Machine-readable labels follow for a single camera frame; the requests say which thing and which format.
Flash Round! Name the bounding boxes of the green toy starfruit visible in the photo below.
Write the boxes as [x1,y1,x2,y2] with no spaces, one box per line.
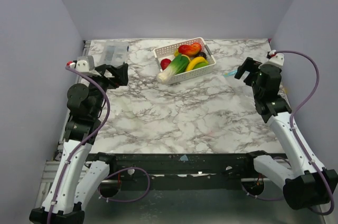
[193,62,209,70]

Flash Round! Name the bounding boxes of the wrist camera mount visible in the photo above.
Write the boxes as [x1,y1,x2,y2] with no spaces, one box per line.
[266,50,285,69]
[66,56,100,76]

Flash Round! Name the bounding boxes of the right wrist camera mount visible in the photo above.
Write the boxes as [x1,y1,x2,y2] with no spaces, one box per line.
[266,50,285,69]

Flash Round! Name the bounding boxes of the white perforated plastic basket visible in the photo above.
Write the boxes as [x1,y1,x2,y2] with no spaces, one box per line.
[153,37,216,85]

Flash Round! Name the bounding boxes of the green toy leek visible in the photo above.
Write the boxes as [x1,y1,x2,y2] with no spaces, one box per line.
[156,54,191,84]

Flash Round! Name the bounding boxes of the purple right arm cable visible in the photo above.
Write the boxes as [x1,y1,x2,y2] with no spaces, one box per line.
[241,50,334,214]

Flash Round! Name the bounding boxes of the red orange toy mango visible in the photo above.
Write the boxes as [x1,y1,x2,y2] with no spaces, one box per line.
[178,42,202,57]

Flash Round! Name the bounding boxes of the dark purple toy eggplant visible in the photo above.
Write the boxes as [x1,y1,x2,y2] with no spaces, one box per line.
[196,51,207,59]

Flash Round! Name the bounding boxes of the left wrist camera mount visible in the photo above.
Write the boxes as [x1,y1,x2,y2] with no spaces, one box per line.
[66,56,100,76]

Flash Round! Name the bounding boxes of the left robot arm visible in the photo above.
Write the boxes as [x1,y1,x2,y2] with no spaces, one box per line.
[29,60,128,223]

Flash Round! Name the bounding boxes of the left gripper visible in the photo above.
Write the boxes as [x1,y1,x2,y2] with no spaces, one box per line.
[86,63,129,117]

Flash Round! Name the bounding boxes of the yellow toy banana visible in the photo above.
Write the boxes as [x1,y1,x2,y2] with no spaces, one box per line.
[185,57,208,72]

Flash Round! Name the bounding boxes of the clear plastic parts box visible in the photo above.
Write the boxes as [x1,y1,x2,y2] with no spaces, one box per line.
[100,41,129,67]

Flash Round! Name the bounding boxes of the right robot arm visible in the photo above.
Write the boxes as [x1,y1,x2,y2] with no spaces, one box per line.
[234,54,337,210]

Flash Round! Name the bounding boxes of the clear zip top bag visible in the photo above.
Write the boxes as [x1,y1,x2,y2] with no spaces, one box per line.
[223,70,283,153]

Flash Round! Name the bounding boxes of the black metal base rail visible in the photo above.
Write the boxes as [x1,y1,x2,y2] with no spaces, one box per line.
[86,151,288,192]

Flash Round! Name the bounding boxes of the red toy apple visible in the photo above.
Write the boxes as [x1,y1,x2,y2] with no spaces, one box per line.
[160,58,171,70]

